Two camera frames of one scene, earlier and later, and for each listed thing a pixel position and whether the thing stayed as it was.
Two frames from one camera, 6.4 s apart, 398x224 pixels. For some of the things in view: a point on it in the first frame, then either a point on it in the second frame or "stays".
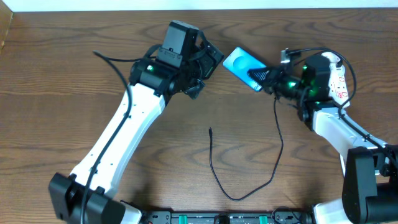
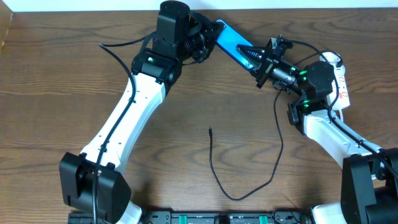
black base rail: x=226 y=218 stays
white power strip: x=337 y=83 stays
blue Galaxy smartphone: x=240 y=62 -> x=228 y=40
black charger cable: x=277 y=161 stays
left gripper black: x=210 y=62 -> x=208 y=34
